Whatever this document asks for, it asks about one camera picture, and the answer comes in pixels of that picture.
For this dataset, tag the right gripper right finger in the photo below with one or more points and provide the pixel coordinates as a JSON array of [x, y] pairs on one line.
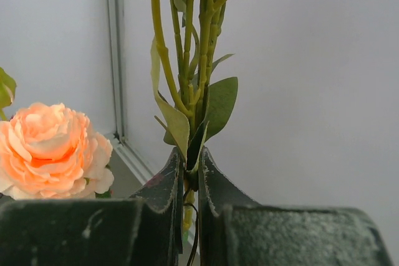
[[237, 230]]

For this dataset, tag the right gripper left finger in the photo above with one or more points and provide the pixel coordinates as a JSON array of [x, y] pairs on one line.
[[143, 229]]

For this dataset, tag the double pink rose stem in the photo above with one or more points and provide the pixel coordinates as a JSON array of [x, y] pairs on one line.
[[53, 152]]

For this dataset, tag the yellow flower stem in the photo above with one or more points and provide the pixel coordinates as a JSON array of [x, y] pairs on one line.
[[193, 109]]

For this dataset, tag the aluminium corner post right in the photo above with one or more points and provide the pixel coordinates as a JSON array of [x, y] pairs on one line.
[[125, 148]]

